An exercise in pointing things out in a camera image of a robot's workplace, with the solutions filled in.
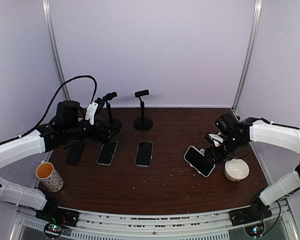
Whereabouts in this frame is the aluminium frame post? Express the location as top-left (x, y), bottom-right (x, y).
top-left (231, 0), bottom-right (263, 113)
top-left (41, 0), bottom-right (71, 101)

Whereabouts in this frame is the white ceramic bowl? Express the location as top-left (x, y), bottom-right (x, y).
top-left (224, 159), bottom-right (250, 183)

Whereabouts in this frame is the black smartphone no case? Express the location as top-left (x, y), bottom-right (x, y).
top-left (65, 141), bottom-right (85, 165)

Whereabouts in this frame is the right aluminium frame post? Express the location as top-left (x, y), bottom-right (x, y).
top-left (231, 0), bottom-right (263, 113)

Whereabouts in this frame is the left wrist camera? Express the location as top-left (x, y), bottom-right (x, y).
top-left (84, 97), bottom-right (105, 125)

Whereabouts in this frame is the smartphone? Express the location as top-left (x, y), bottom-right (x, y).
top-left (134, 141), bottom-right (154, 167)
top-left (96, 141), bottom-right (118, 166)
top-left (183, 146), bottom-right (216, 178)

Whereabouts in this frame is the left aluminium frame post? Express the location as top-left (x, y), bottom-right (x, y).
top-left (41, 0), bottom-right (71, 101)

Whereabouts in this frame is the black round-base phone stand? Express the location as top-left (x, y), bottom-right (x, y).
top-left (133, 89), bottom-right (153, 131)

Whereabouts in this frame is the front aluminium rail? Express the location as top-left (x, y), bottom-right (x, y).
top-left (14, 197), bottom-right (296, 240)

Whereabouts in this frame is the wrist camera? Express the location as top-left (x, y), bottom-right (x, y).
top-left (205, 132), bottom-right (224, 147)
top-left (84, 97), bottom-right (105, 125)

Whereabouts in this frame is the black round-base stand front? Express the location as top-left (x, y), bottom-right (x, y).
top-left (101, 91), bottom-right (123, 131)

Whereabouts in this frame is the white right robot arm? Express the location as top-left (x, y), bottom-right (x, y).
top-left (203, 112), bottom-right (300, 221)

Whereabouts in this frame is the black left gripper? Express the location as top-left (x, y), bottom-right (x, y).
top-left (64, 117), bottom-right (120, 144)

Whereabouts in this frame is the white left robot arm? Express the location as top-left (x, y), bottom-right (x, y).
top-left (0, 98), bottom-right (120, 222)

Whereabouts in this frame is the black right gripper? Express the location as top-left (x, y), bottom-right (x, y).
top-left (203, 135), bottom-right (245, 166)

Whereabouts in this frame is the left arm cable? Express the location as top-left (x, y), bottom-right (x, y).
top-left (19, 74), bottom-right (99, 137)

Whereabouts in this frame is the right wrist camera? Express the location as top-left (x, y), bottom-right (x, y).
top-left (205, 132), bottom-right (224, 147)

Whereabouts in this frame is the floral mug yellow inside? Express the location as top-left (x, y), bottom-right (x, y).
top-left (35, 161), bottom-right (64, 193)

